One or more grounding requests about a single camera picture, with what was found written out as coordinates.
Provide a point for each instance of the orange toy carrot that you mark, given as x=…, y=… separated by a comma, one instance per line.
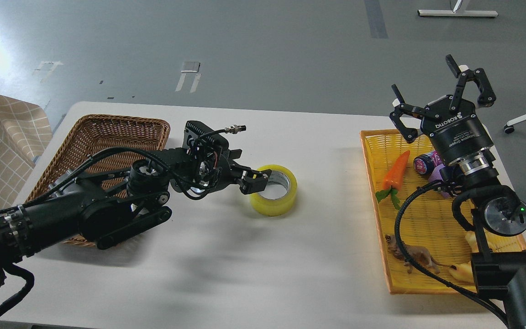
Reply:
x=393, y=181

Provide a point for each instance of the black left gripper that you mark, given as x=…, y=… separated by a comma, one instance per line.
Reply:
x=216, y=169

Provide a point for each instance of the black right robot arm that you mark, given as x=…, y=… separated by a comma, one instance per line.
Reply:
x=482, y=204

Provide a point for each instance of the brown toy lion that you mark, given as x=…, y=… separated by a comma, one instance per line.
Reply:
x=419, y=253

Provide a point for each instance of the purple foam block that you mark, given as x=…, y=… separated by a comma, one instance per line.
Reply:
x=436, y=175

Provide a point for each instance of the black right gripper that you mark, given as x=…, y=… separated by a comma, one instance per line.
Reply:
x=454, y=130

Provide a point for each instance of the beige checkered cloth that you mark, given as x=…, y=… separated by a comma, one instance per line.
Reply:
x=25, y=133

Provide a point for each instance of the small purple can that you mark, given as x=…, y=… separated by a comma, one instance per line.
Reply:
x=424, y=164

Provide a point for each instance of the white metal stand base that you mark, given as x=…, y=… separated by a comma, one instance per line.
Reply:
x=459, y=9

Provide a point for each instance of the toy croissant bread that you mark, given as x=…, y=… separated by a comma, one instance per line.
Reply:
x=463, y=272

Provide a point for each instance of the yellow plastic basket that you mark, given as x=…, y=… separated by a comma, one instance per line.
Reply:
x=427, y=222

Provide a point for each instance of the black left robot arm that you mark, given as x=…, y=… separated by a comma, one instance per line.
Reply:
x=167, y=167

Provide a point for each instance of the yellow tape roll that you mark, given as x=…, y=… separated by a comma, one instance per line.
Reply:
x=284, y=177

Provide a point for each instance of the brown wicker basket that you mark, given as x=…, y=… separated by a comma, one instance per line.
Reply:
x=103, y=132

